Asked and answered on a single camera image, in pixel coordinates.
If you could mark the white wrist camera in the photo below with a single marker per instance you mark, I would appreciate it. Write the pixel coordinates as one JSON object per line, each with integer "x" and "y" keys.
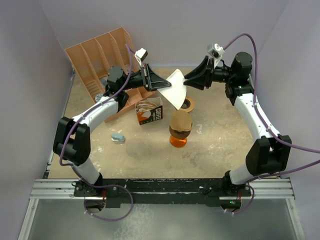
{"x": 140, "y": 56}
{"x": 216, "y": 52}

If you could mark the peach plastic file organizer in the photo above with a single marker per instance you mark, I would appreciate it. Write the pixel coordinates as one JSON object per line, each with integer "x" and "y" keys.
{"x": 93, "y": 58}

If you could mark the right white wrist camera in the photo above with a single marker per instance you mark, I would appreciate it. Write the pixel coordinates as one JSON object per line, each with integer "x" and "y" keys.
{"x": 216, "y": 52}

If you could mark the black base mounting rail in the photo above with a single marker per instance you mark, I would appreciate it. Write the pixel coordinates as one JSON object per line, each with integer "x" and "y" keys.
{"x": 177, "y": 191}

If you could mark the wooden ring stand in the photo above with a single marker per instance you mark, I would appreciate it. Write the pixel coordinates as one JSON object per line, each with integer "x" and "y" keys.
{"x": 188, "y": 105}

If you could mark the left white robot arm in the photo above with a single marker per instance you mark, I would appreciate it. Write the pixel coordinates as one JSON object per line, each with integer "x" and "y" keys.
{"x": 72, "y": 142}

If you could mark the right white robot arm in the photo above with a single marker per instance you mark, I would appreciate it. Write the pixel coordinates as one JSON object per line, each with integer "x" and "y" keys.
{"x": 270, "y": 151}

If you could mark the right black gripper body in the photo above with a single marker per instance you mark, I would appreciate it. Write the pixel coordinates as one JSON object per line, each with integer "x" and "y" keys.
{"x": 220, "y": 74}

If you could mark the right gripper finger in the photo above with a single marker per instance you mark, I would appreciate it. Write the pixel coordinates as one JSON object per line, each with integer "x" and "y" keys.
{"x": 201, "y": 67}
{"x": 198, "y": 81}

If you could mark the brown paper coffee filter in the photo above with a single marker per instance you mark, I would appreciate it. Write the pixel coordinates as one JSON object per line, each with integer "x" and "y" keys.
{"x": 181, "y": 121}

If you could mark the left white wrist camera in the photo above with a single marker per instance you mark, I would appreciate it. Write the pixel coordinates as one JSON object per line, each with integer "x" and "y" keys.
{"x": 140, "y": 56}

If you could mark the orange glass carafe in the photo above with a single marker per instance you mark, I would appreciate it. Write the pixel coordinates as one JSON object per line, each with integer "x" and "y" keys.
{"x": 176, "y": 142}

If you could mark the coffee filter box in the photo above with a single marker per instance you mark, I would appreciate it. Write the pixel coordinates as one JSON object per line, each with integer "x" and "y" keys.
{"x": 149, "y": 110}

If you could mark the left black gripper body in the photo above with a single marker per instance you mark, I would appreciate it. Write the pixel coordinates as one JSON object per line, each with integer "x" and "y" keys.
{"x": 138, "y": 80}

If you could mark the light blue stapler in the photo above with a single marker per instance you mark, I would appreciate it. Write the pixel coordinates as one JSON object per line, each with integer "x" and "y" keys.
{"x": 117, "y": 137}

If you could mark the white paper coffee filter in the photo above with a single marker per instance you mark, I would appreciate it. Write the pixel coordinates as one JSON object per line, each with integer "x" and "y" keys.
{"x": 176, "y": 93}

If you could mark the blue ribbed coffee dripper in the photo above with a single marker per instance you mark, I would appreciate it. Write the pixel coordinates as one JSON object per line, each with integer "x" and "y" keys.
{"x": 181, "y": 135}

